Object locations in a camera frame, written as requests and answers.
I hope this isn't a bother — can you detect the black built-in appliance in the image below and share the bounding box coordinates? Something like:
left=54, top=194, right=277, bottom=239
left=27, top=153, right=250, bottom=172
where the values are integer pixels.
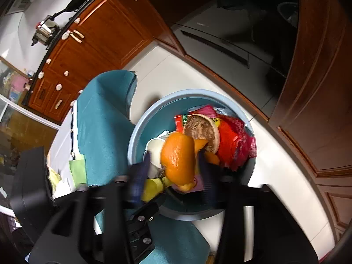
left=170, top=0, right=299, bottom=119

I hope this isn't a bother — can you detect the teal grey tablecloth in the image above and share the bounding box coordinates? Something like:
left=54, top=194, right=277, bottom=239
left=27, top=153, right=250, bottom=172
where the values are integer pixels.
left=26, top=70, right=211, bottom=264

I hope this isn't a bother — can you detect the yellow plastic piece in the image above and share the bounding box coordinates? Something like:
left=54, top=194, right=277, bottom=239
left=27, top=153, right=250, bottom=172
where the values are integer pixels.
left=141, top=177, right=166, bottom=202

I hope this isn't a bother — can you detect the brown paper bowl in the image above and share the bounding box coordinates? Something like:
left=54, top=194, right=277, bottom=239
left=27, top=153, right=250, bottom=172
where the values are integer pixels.
left=183, top=113, right=220, bottom=154

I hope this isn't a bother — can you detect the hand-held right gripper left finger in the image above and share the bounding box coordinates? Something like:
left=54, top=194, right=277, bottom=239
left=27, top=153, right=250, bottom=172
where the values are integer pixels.
left=29, top=151, right=152, bottom=264

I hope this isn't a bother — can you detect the red snack bag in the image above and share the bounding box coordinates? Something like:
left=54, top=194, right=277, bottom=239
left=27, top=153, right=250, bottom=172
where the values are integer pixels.
left=188, top=104, right=257, bottom=158

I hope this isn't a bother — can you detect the light blue trash bin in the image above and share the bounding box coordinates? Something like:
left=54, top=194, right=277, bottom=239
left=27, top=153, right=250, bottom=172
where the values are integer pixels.
left=127, top=89, right=257, bottom=221

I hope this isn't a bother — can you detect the pale yellow paper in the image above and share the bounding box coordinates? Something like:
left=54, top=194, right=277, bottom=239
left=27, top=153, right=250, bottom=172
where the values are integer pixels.
left=47, top=167, right=63, bottom=191

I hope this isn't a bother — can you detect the orange peel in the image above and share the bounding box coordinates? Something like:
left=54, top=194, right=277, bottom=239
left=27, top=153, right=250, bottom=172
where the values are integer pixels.
left=160, top=131, right=221, bottom=193

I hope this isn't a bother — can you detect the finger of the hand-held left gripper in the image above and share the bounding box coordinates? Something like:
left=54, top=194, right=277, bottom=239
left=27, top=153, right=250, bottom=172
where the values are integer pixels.
left=125, top=201, right=161, bottom=264

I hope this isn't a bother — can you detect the steel kettle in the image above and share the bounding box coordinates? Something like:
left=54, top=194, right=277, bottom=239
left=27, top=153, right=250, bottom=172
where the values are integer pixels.
left=31, top=19, right=61, bottom=47

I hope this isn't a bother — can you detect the green paper slip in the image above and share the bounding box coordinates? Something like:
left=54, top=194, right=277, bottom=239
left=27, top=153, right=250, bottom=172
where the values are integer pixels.
left=69, top=154, right=88, bottom=187

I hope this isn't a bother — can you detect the wooden kitchen cabinet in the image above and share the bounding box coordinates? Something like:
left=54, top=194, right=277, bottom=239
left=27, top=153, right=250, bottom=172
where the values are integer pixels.
left=21, top=0, right=187, bottom=124

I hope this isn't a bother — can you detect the leaf print paper cup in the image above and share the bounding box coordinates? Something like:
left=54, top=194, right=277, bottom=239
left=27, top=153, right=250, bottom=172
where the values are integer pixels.
left=145, top=136, right=172, bottom=178

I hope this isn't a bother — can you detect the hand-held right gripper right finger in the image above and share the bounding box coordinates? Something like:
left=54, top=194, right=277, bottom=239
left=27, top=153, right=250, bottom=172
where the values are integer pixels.
left=198, top=150, right=321, bottom=264

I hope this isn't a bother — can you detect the wooden cupboard door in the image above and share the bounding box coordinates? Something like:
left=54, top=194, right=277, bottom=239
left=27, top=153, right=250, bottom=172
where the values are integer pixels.
left=268, top=0, right=352, bottom=242

